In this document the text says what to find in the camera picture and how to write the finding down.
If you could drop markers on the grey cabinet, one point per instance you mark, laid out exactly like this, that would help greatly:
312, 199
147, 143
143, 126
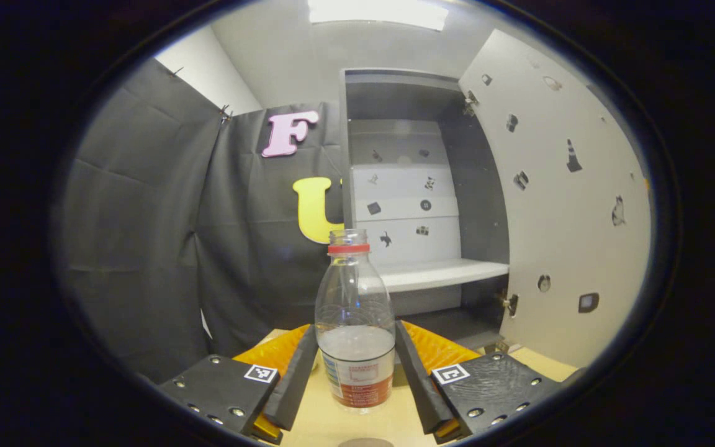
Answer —
475, 205

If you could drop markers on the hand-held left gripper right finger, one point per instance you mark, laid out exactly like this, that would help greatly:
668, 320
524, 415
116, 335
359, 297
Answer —
422, 385

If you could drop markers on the metal cabinet hinge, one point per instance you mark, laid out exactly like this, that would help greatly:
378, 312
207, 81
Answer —
470, 102
509, 304

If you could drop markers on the round brown coaster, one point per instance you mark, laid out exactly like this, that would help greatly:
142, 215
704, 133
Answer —
365, 442

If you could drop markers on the clear plastic bottle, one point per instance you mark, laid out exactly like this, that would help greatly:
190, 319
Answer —
354, 298

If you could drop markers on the white cabinet shelf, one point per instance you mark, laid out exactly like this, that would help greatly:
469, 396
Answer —
438, 273

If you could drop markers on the white cabinet door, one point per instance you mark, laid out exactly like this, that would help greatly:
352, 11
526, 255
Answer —
556, 217

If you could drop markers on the black backdrop cloth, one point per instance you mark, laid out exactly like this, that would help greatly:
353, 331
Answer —
146, 236

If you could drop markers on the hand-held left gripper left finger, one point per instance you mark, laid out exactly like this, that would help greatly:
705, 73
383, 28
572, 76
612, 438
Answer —
295, 379

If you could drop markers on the large ceiling light panel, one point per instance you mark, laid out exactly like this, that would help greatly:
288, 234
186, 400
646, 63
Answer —
376, 12

